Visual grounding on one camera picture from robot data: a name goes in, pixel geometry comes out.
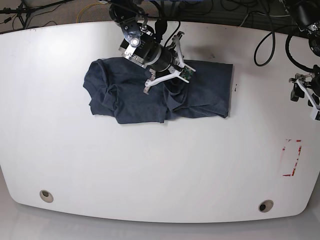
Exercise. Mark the right table cable grommet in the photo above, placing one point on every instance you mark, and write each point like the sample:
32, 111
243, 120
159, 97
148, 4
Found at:
266, 206

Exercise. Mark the black tripod stand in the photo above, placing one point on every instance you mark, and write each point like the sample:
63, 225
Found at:
23, 12

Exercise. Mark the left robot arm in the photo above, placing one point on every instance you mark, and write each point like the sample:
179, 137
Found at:
306, 15

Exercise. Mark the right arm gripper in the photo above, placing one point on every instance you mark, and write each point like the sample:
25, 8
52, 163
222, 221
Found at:
167, 65

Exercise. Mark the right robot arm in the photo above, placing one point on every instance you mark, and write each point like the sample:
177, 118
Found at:
142, 43

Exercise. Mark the red tape rectangle marking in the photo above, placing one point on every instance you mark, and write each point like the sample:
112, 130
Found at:
290, 156

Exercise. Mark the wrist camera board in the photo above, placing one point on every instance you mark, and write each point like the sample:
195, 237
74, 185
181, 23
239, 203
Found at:
315, 114
186, 74

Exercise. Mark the dark blue printed T-shirt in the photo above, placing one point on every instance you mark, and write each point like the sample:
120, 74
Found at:
116, 86

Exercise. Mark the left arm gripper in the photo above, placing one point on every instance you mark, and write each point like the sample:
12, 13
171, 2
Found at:
306, 85

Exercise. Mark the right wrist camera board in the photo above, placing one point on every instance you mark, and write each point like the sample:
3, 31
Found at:
186, 74

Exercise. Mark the left table cable grommet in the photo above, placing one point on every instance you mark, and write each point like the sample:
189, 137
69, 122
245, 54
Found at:
46, 196

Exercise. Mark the table cable grommet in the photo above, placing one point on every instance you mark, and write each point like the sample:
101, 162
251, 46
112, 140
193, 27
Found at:
46, 196
266, 206

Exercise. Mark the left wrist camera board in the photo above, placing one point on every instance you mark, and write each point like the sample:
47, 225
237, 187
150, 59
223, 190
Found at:
315, 114

